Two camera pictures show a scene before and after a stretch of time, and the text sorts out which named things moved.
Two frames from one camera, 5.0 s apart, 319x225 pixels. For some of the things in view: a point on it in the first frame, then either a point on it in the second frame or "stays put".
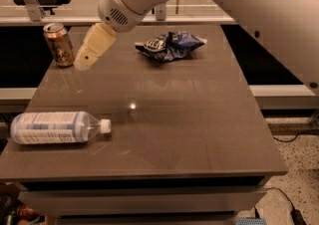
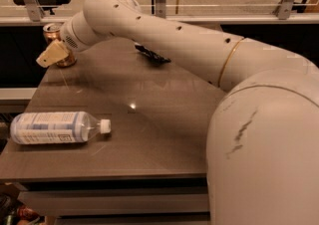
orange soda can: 60,44 stays put
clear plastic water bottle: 55,127 stays put
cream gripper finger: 99,38 → 56,51
